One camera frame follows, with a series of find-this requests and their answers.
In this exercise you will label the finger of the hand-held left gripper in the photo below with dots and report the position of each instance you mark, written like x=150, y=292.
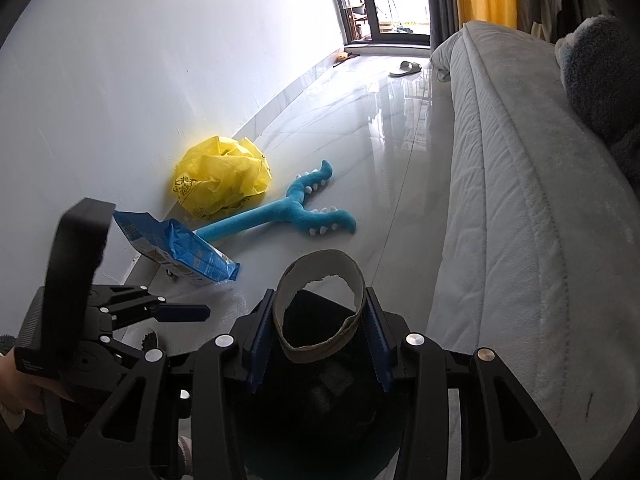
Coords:
x=127, y=352
x=185, y=312

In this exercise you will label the white bed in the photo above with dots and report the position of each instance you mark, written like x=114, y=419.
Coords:
x=500, y=210

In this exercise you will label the blue plush toy stick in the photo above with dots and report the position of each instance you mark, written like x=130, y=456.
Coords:
x=280, y=210

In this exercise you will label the beige hanging coat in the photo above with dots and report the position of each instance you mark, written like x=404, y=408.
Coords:
x=547, y=0

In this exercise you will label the yellow plastic bag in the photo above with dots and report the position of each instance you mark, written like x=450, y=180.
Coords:
x=220, y=175

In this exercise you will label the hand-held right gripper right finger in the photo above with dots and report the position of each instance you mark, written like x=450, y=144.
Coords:
x=377, y=350

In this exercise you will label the grey fleece blanket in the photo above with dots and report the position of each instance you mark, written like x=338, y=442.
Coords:
x=600, y=85

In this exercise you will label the grey slipper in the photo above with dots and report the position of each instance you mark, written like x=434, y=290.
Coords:
x=406, y=68

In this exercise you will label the small orange object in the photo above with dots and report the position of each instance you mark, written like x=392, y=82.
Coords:
x=342, y=55

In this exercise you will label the blue plastic packet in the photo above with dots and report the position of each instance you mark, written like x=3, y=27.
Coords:
x=190, y=255

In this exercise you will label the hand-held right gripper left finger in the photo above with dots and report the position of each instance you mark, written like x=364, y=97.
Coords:
x=257, y=355

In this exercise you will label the large cardboard tape roll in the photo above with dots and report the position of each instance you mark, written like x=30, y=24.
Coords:
x=320, y=261

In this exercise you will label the black waste bin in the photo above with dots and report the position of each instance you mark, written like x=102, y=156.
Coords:
x=320, y=400

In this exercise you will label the person's left hand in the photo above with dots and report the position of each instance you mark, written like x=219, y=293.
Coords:
x=25, y=390

